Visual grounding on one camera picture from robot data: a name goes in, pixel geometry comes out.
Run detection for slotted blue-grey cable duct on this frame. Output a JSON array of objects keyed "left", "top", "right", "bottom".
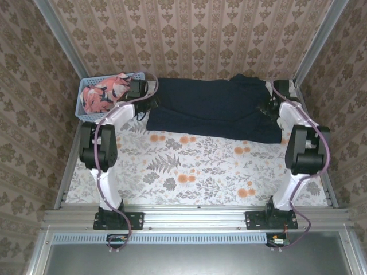
[{"left": 53, "top": 232, "right": 269, "bottom": 245}]

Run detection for grey metal panel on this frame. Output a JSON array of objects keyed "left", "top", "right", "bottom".
[{"left": 27, "top": 231, "right": 366, "bottom": 275}]

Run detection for pink patterned shorts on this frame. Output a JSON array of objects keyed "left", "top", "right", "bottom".
[{"left": 79, "top": 72, "right": 134, "bottom": 114}]

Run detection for light blue plastic basket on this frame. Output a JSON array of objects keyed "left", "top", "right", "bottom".
[{"left": 75, "top": 71, "right": 147, "bottom": 124}]

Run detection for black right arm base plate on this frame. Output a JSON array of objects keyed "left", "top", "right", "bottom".
[{"left": 245, "top": 211, "right": 299, "bottom": 231}]

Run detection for floral tablecloth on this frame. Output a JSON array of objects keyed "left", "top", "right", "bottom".
[{"left": 65, "top": 79, "right": 329, "bottom": 207}]

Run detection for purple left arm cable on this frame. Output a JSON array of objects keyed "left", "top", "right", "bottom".
[{"left": 93, "top": 74, "right": 160, "bottom": 254}]

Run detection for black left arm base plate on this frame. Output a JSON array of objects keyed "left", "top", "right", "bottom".
[{"left": 93, "top": 211, "right": 145, "bottom": 231}]

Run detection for aluminium frame post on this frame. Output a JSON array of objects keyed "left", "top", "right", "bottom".
[
  {"left": 33, "top": 0, "right": 93, "bottom": 83},
  {"left": 292, "top": 0, "right": 350, "bottom": 87}
]

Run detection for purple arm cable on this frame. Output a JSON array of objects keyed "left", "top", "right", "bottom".
[
  {"left": 93, "top": 74, "right": 160, "bottom": 254},
  {"left": 269, "top": 80, "right": 330, "bottom": 252}
]

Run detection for aluminium mounting rail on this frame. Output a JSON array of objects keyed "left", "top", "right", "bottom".
[{"left": 41, "top": 205, "right": 352, "bottom": 230}]

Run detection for navy blue t-shirt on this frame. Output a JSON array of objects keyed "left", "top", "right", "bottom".
[{"left": 146, "top": 73, "right": 283, "bottom": 144}]

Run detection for small circuit board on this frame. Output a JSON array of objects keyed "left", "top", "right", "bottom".
[
  {"left": 107, "top": 234, "right": 129, "bottom": 249},
  {"left": 266, "top": 233, "right": 290, "bottom": 249}
]

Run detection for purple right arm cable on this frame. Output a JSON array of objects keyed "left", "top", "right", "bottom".
[{"left": 269, "top": 80, "right": 330, "bottom": 252}]

